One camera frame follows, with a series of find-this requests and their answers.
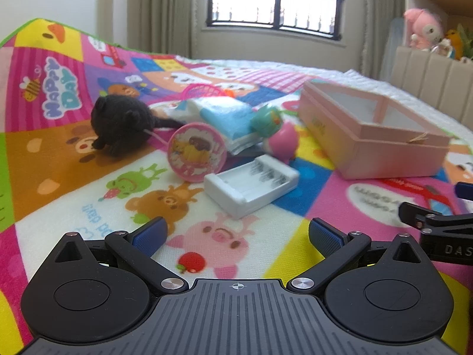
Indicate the colourful cartoon play mat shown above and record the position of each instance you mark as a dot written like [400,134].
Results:
[53,181]

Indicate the black plush toy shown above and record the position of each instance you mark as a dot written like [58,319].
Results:
[124,124]

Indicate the white battery charger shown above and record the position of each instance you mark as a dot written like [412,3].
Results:
[245,189]

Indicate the pink plastic net scoop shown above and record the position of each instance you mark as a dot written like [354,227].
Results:
[199,90]

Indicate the beige curtain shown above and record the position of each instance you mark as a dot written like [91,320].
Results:
[159,26]
[379,14]

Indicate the beige curtain right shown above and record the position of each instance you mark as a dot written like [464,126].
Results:
[379,14]

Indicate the pink yellow pudding cup toy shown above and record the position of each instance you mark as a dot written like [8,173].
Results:
[196,150]

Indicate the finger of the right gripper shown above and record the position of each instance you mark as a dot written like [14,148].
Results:
[419,217]
[464,190]

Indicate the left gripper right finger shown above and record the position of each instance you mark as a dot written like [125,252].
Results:
[341,253]

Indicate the blue white tissue pack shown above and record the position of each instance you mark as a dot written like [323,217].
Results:
[230,117]

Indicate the green potted plant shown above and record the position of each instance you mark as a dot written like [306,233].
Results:
[467,39]

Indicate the beige curtain left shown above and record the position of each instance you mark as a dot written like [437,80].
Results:
[159,26]

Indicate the pink plush bunny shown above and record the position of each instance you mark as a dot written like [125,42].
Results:
[422,29]

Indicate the wooden shelf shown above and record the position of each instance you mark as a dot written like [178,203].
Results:
[449,12]

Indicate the dark framed window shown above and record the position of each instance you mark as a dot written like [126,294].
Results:
[320,18]

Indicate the beige padded headboard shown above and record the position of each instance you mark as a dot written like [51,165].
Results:
[443,83]

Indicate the yellow plush toy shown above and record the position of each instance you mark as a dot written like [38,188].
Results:
[456,42]

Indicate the pink cardboard box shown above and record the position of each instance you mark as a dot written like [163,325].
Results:
[371,136]

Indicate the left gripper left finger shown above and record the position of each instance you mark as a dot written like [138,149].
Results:
[134,253]

